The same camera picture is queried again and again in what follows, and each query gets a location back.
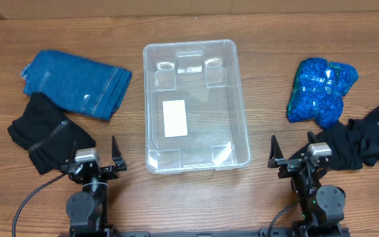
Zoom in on black garment with tape band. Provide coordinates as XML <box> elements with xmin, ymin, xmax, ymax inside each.
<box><xmin>7</xmin><ymin>93</ymin><xmax>96</xmax><ymax>174</ymax></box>

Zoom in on blue sequin fabric bundle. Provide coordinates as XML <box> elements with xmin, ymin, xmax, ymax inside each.
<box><xmin>286</xmin><ymin>58</ymin><xmax>359</xmax><ymax>129</ymax></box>

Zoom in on blue denim jeans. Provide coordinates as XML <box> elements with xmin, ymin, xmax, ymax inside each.
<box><xmin>21</xmin><ymin>49</ymin><xmax>132</xmax><ymax>120</ymax></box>

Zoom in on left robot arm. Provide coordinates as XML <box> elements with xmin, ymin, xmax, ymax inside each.
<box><xmin>61</xmin><ymin>137</ymin><xmax>127</xmax><ymax>236</ymax></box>

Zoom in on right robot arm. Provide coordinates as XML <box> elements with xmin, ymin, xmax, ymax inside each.
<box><xmin>259</xmin><ymin>131</ymin><xmax>350</xmax><ymax>237</ymax></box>

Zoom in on white label in bin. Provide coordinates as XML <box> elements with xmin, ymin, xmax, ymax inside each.
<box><xmin>163</xmin><ymin>100</ymin><xmax>188</xmax><ymax>138</ymax></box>

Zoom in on clear plastic storage bin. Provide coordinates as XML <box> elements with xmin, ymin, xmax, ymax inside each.
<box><xmin>143</xmin><ymin>39</ymin><xmax>252</xmax><ymax>174</ymax></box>

